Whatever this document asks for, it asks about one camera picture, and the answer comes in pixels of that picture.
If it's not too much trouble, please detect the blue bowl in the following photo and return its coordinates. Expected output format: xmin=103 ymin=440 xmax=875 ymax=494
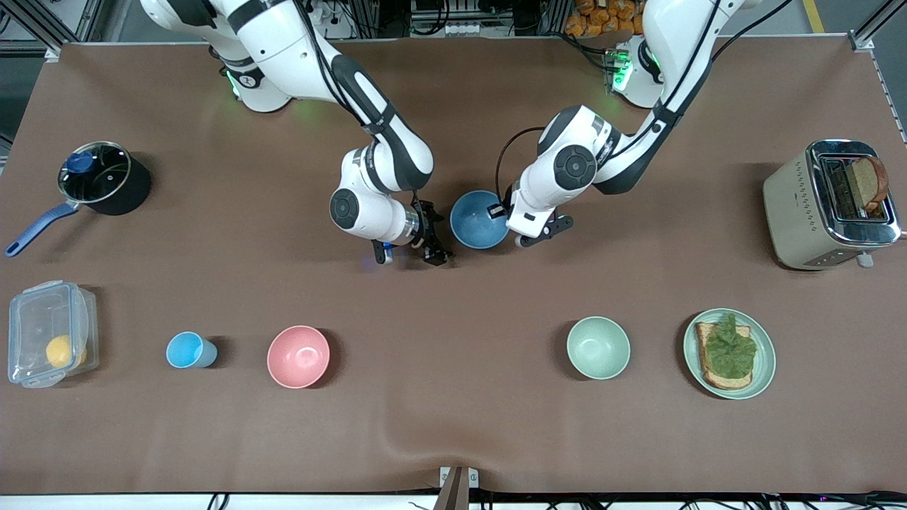
xmin=450 ymin=190 xmax=509 ymax=250

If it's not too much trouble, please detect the orange snack bag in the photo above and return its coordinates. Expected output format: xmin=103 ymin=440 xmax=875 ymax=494
xmin=565 ymin=0 xmax=647 ymax=38

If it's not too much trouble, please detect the green lettuce leaf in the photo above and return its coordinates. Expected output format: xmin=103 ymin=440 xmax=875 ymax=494
xmin=704 ymin=312 xmax=757 ymax=378

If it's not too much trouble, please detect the toasted bread slice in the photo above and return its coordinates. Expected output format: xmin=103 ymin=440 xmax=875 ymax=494
xmin=695 ymin=322 xmax=753 ymax=390

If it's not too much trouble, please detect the pink bowl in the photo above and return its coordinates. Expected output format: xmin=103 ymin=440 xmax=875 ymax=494
xmin=267 ymin=325 xmax=331 ymax=389

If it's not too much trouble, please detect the metal table edge bracket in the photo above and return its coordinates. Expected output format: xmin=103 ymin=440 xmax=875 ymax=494
xmin=439 ymin=466 xmax=479 ymax=510

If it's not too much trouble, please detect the black pot blue handle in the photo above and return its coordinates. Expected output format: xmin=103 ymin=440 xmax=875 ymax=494
xmin=5 ymin=141 xmax=152 ymax=258

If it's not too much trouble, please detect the brown table cloth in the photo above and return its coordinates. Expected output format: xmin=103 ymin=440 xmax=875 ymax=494
xmin=0 ymin=37 xmax=907 ymax=494

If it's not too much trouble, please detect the clear plastic food container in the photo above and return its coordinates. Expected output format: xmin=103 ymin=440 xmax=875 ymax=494
xmin=8 ymin=280 xmax=99 ymax=389

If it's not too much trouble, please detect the glass lid blue knob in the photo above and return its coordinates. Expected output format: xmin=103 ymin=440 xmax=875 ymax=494
xmin=58 ymin=142 xmax=133 ymax=204

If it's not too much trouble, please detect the green plate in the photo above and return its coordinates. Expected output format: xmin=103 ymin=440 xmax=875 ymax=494
xmin=683 ymin=308 xmax=777 ymax=400

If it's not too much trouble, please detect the beige chrome toaster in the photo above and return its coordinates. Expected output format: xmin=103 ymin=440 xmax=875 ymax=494
xmin=763 ymin=140 xmax=902 ymax=271

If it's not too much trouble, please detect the yellow lemon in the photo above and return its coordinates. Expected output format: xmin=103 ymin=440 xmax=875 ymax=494
xmin=46 ymin=335 xmax=87 ymax=369

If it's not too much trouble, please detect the light blue cup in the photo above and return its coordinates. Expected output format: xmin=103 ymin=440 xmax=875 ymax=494
xmin=166 ymin=331 xmax=218 ymax=369

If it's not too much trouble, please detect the green bowl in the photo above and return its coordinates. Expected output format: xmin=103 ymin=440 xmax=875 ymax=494
xmin=567 ymin=316 xmax=631 ymax=380

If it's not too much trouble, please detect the brown toast slice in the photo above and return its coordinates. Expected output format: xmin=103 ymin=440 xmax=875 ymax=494
xmin=850 ymin=156 xmax=889 ymax=215

